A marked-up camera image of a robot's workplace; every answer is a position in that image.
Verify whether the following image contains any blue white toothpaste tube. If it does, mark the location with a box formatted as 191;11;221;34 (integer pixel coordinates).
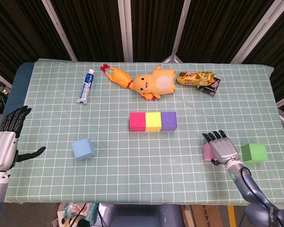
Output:
76;69;95;105

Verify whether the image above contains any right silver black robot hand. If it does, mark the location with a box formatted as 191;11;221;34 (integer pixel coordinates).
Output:
202;130;241;166

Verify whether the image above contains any gold snack packet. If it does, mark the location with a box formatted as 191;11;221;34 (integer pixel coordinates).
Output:
175;71;215;86

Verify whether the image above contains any yellow plush duck toy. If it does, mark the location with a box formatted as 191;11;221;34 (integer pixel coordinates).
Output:
133;65;176;99

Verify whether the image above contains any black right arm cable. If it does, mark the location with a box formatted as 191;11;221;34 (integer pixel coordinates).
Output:
241;166;282;227

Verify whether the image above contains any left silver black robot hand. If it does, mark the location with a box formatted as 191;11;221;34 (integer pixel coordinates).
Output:
0;105;47;172

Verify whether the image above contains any purple foam cube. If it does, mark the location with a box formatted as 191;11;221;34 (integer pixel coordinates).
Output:
160;112;178;132

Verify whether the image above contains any dark pleated curtain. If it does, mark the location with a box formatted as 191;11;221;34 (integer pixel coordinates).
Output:
0;0;284;112

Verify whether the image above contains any light blue foam cube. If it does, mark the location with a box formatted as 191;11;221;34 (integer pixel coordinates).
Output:
72;138;96;161

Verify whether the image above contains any black drink carton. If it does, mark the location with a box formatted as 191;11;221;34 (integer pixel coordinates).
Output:
196;77;221;97

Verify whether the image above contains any clear plastic snack bag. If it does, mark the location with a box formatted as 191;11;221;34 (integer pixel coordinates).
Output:
56;202;99;227

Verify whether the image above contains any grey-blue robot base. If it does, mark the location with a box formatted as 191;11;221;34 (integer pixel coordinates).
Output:
98;203;185;227

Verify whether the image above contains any orange rubber chicken toy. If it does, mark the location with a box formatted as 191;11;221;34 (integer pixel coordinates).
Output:
100;63;157;102

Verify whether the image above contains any dark blue table pad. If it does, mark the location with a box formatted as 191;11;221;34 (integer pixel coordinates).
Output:
0;61;35;135

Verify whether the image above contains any yellow foam cube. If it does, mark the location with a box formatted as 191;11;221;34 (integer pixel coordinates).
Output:
145;112;162;132

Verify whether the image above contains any magenta foam cube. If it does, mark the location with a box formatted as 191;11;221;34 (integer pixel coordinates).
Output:
129;112;147;132

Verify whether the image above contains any green checked tablecloth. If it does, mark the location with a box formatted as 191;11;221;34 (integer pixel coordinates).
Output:
0;58;274;205

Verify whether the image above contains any brown cardboard box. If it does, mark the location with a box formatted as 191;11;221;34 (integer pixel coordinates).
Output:
181;204;224;227

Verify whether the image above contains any light pink foam cube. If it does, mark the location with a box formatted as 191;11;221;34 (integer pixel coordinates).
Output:
204;142;215;162

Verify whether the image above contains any green foam cube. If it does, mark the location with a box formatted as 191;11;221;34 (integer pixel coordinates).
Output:
240;143;268;163

